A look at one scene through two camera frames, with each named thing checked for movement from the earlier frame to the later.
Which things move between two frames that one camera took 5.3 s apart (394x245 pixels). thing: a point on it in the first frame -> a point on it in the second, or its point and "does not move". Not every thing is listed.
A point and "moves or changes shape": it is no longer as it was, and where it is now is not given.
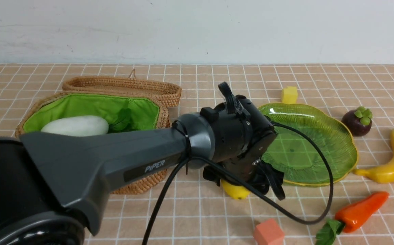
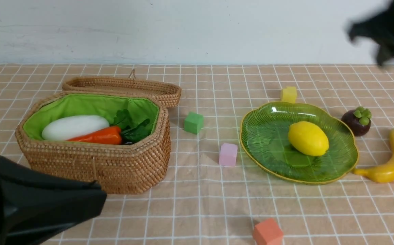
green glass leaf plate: (294, 153) does not move
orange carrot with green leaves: (350, 216) moves or changes shape
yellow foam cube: (289, 95) does not move
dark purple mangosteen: (359, 121) does not move
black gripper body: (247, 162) -> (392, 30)
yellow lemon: (235, 191) -> (308, 139)
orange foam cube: (269, 232) does not move
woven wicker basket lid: (171, 94) does not move
